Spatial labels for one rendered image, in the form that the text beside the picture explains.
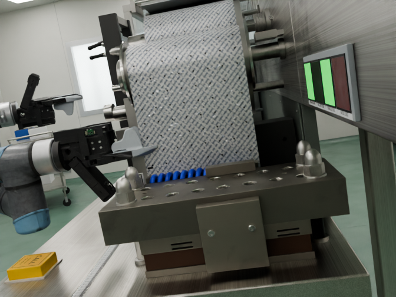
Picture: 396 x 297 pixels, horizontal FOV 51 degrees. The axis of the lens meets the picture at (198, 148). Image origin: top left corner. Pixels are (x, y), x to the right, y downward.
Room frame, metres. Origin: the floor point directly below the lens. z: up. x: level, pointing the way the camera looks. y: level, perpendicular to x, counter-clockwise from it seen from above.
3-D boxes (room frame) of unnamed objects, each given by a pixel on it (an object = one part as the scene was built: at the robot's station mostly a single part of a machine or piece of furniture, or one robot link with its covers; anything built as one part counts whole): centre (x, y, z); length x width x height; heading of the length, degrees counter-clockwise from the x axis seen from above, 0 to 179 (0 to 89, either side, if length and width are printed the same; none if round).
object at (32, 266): (0.79, 0.36, 0.91); 0.07 x 0.07 x 0.02; 83
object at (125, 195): (0.70, 0.14, 1.05); 0.04 x 0.04 x 0.04
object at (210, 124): (0.85, 0.00, 1.11); 0.23 x 0.01 x 0.18; 83
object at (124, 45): (0.92, 0.11, 1.25); 0.15 x 0.01 x 0.15; 173
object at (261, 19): (1.13, -0.21, 1.33); 0.07 x 0.07 x 0.07; 83
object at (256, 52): (0.89, -0.18, 1.25); 0.07 x 0.04 x 0.04; 83
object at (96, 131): (0.88, 0.23, 1.12); 0.12 x 0.08 x 0.09; 83
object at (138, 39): (1.17, 0.10, 1.33); 0.06 x 0.06 x 0.06; 83
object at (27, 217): (0.91, 0.40, 1.01); 0.11 x 0.08 x 0.11; 39
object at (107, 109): (0.97, 0.18, 1.18); 0.04 x 0.02 x 0.04; 173
